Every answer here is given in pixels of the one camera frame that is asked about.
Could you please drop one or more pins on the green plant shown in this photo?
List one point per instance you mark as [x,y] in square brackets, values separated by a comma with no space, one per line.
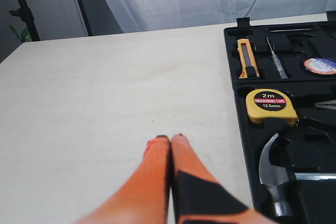
[23,36]

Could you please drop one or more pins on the black handled pliers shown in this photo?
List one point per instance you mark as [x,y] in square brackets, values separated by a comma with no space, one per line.
[320,114]

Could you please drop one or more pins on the yellow measuring tape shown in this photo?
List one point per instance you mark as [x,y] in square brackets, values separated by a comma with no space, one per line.
[269,103]

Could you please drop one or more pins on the yellow utility knife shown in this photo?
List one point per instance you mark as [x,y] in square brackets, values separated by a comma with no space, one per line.
[249,67]

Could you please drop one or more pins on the steel claw hammer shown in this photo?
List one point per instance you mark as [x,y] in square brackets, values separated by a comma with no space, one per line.
[276,179]

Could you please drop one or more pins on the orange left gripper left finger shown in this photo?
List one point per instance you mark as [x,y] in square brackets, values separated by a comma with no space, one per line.
[144,197]

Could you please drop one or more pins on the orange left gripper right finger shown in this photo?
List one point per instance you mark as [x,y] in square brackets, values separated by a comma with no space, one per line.
[197,194]

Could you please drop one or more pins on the black light stand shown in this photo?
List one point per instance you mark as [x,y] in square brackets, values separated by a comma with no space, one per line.
[25,14]

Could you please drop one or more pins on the black plastic tool case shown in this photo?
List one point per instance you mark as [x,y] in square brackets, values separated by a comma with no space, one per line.
[303,148]

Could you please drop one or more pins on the electrical tape roll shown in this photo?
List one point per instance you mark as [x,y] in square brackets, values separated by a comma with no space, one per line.
[321,66]

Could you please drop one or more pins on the clear tester screwdriver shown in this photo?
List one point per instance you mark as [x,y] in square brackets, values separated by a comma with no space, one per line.
[277,62]

